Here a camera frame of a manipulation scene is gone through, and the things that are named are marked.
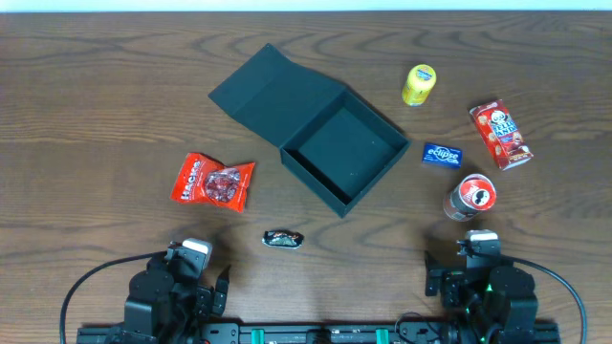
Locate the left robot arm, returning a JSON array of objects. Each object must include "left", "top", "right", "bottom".
[{"left": 104, "top": 244, "right": 230, "bottom": 344}]

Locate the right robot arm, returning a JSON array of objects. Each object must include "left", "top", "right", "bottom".
[{"left": 425, "top": 240, "right": 538, "bottom": 344}]

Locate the blue eclipse mint tin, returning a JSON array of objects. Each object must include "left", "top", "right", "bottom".
[{"left": 422, "top": 142, "right": 463, "bottom": 169}]

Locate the red pringles can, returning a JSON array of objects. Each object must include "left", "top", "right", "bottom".
[{"left": 443, "top": 174, "right": 497, "bottom": 222}]

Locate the red hacks candy bag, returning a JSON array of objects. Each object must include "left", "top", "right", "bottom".
[{"left": 170, "top": 153, "right": 255, "bottom": 213}]

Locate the red panda biscuit box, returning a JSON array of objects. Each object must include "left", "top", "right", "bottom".
[{"left": 470, "top": 99, "right": 534, "bottom": 170}]

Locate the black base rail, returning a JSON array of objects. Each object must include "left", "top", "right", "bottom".
[{"left": 76, "top": 320, "right": 561, "bottom": 344}]

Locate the small black candy wrapper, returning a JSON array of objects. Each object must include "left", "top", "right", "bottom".
[{"left": 262, "top": 229, "right": 304, "bottom": 249}]

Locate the dark green box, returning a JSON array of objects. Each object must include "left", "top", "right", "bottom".
[{"left": 208, "top": 44, "right": 410, "bottom": 218}]

